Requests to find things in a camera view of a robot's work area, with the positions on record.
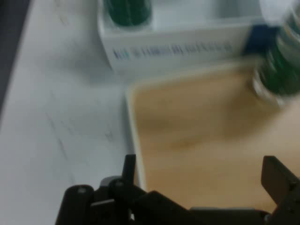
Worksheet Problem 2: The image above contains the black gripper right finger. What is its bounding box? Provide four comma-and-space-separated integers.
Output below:
260, 156, 300, 225

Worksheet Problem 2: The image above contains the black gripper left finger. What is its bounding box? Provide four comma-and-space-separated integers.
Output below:
56, 154, 190, 225

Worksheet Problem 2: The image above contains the wooden tray with cream rim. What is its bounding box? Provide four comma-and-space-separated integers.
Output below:
125, 62, 300, 211

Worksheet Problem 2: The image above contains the green label water bottle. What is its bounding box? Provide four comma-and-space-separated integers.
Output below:
103, 0, 153, 28
252, 0, 300, 108

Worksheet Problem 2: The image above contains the white and blue cardboard box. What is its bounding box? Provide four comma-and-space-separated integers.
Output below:
98, 0, 282, 74

